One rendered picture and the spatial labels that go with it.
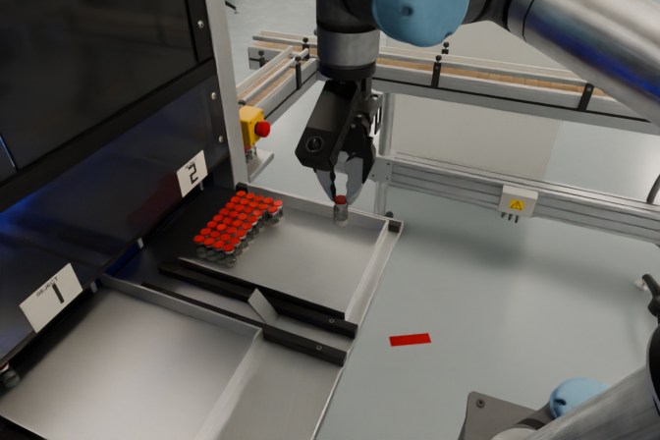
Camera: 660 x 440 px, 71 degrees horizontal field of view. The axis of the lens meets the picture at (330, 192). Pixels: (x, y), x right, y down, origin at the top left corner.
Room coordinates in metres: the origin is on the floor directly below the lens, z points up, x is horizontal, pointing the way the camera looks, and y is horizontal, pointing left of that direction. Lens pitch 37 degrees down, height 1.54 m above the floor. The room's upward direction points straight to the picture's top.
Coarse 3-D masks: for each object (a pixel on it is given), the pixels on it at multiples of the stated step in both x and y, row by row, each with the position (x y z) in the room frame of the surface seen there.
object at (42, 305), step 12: (60, 276) 0.46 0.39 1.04; (72, 276) 0.47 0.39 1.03; (48, 288) 0.44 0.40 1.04; (60, 288) 0.45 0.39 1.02; (72, 288) 0.47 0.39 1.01; (36, 300) 0.42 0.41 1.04; (48, 300) 0.43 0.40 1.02; (72, 300) 0.46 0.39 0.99; (24, 312) 0.40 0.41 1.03; (36, 312) 0.41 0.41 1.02; (48, 312) 0.42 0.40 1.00; (36, 324) 0.41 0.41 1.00
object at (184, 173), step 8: (200, 152) 0.79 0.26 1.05; (192, 160) 0.76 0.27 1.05; (200, 160) 0.78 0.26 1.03; (184, 168) 0.74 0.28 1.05; (192, 168) 0.76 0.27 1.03; (200, 168) 0.78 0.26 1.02; (184, 176) 0.73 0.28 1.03; (192, 176) 0.75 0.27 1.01; (200, 176) 0.77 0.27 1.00; (184, 184) 0.73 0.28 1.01; (192, 184) 0.75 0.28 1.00; (184, 192) 0.72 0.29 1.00
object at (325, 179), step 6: (336, 162) 0.54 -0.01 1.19; (318, 174) 0.54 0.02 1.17; (324, 174) 0.53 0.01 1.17; (330, 174) 0.53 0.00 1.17; (318, 180) 0.54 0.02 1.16; (324, 180) 0.53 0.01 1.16; (330, 180) 0.53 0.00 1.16; (324, 186) 0.53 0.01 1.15; (330, 186) 0.53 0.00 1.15; (330, 192) 0.53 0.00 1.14; (330, 198) 0.54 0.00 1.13
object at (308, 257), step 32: (256, 192) 0.85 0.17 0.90; (288, 224) 0.76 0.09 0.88; (320, 224) 0.76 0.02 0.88; (352, 224) 0.76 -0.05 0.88; (384, 224) 0.74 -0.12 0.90; (256, 256) 0.66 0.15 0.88; (288, 256) 0.66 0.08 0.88; (320, 256) 0.66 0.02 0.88; (352, 256) 0.66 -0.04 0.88; (288, 288) 0.58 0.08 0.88; (320, 288) 0.58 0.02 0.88; (352, 288) 0.58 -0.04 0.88
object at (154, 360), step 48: (144, 288) 0.55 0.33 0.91; (96, 336) 0.47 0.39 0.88; (144, 336) 0.47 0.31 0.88; (192, 336) 0.47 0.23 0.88; (240, 336) 0.47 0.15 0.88; (0, 384) 0.39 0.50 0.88; (48, 384) 0.39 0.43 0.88; (96, 384) 0.39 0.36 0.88; (144, 384) 0.39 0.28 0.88; (192, 384) 0.39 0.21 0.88; (48, 432) 0.31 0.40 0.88; (96, 432) 0.31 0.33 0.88; (144, 432) 0.31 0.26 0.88; (192, 432) 0.31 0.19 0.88
